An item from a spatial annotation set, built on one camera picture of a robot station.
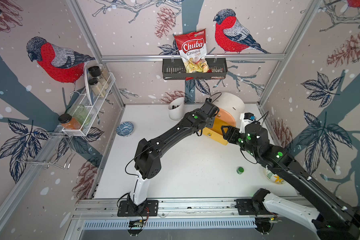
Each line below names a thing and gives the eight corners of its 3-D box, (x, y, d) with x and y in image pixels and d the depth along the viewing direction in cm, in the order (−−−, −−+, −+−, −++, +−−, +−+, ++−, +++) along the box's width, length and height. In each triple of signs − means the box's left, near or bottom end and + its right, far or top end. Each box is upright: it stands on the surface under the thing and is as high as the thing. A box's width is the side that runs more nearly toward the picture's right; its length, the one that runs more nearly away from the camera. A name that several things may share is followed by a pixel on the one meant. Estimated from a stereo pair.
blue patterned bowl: (116, 138, 103) (113, 135, 99) (120, 125, 110) (118, 121, 107) (132, 138, 103) (130, 135, 99) (135, 125, 110) (134, 121, 107)
